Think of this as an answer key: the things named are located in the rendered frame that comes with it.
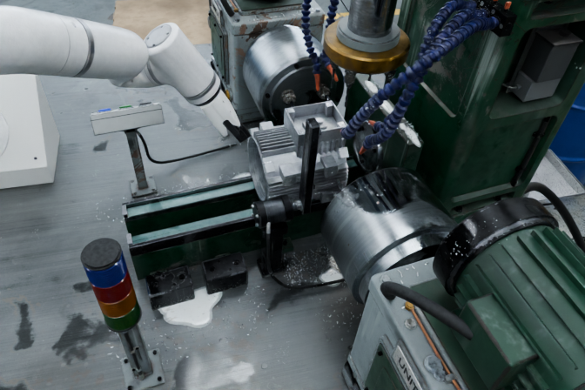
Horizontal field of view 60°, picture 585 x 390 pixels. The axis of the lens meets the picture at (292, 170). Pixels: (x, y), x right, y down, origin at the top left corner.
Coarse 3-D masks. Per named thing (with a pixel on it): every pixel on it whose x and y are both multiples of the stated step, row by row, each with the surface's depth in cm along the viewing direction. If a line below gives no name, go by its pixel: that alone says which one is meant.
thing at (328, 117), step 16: (288, 112) 116; (304, 112) 119; (320, 112) 121; (336, 112) 117; (288, 128) 116; (304, 128) 116; (320, 128) 115; (336, 128) 112; (320, 144) 114; (336, 144) 115
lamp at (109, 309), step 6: (132, 288) 85; (132, 294) 84; (120, 300) 82; (126, 300) 83; (132, 300) 85; (102, 306) 83; (108, 306) 82; (114, 306) 82; (120, 306) 83; (126, 306) 84; (132, 306) 86; (102, 312) 85; (108, 312) 83; (114, 312) 83; (120, 312) 84; (126, 312) 84
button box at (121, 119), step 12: (132, 108) 123; (144, 108) 124; (156, 108) 125; (96, 120) 121; (108, 120) 122; (120, 120) 123; (132, 120) 124; (144, 120) 125; (156, 120) 126; (96, 132) 122; (108, 132) 123
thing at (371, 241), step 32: (352, 192) 99; (384, 192) 96; (416, 192) 97; (320, 224) 106; (352, 224) 96; (384, 224) 92; (416, 224) 91; (448, 224) 93; (352, 256) 95; (384, 256) 91; (416, 256) 90; (352, 288) 96
